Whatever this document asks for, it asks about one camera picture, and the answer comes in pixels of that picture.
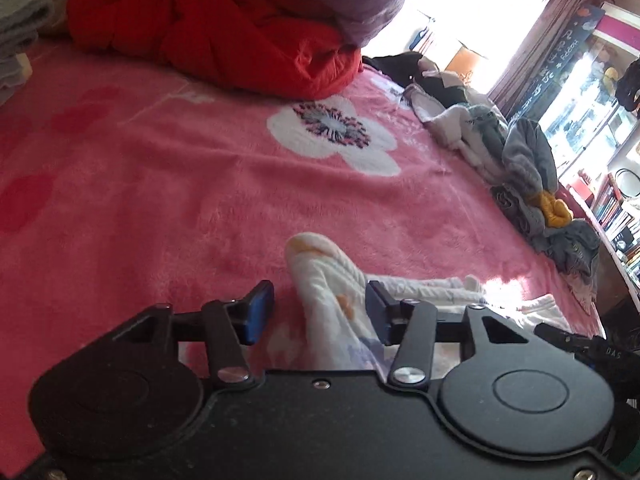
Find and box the bookshelf with books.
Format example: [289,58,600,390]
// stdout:
[592,172,640,281]

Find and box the black garment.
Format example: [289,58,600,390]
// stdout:
[369,52,481,107]

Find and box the grey garment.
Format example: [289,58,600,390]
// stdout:
[501,117,559,197]

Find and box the dark blue banner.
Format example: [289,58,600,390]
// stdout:
[515,5,607,122]

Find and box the pink floral blanket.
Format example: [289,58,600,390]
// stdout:
[0,40,608,463]

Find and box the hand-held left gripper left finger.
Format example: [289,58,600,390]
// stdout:
[102,280,276,387]

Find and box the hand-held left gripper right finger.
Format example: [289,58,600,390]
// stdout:
[365,280,538,391]

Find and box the mauve curtain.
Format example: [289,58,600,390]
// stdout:
[487,0,618,117]

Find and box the stack of folded clothes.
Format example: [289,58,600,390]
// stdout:
[0,0,56,106]

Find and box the white crumpled garment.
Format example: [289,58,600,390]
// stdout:
[404,82,506,163]

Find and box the yellow garment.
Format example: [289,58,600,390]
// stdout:
[531,191,575,229]

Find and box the grey-blue garment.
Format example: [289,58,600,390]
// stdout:
[492,184,602,283]

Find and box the white floral printed garment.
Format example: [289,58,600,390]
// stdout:
[267,232,568,378]

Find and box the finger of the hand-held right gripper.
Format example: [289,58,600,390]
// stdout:
[534,322,595,356]

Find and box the round mirror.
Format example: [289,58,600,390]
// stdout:
[612,167,639,202]

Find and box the red quilt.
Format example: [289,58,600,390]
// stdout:
[66,0,364,102]

